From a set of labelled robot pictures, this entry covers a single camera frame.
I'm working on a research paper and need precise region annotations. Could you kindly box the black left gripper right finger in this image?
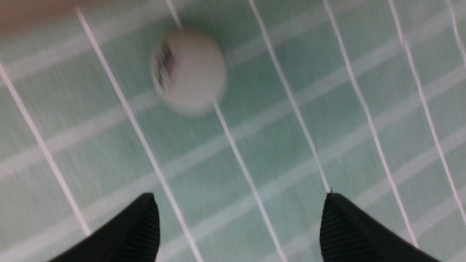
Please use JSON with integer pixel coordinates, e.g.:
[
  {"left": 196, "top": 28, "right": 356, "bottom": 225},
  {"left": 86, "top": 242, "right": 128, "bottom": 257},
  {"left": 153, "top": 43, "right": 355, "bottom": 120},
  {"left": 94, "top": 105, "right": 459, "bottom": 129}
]
[{"left": 320, "top": 192, "right": 436, "bottom": 262}]

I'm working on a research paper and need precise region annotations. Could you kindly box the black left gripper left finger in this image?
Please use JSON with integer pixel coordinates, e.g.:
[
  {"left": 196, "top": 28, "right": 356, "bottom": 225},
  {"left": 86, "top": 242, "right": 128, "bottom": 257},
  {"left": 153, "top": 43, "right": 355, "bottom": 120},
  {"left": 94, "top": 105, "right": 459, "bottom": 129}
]
[{"left": 52, "top": 192, "right": 161, "bottom": 262}]

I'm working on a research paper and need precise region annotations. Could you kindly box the green checkered tablecloth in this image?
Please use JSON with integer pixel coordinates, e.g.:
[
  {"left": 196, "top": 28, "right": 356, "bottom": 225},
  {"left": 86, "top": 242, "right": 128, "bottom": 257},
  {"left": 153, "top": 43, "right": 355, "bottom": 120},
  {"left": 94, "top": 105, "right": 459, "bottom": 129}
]
[{"left": 1, "top": 0, "right": 465, "bottom": 262}]

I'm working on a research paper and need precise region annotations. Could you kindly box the white ping-pong ball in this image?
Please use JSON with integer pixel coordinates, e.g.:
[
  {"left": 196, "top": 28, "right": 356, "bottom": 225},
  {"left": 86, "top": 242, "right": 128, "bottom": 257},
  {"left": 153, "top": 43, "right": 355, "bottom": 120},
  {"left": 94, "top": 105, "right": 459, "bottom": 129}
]
[{"left": 150, "top": 28, "right": 228, "bottom": 118}]

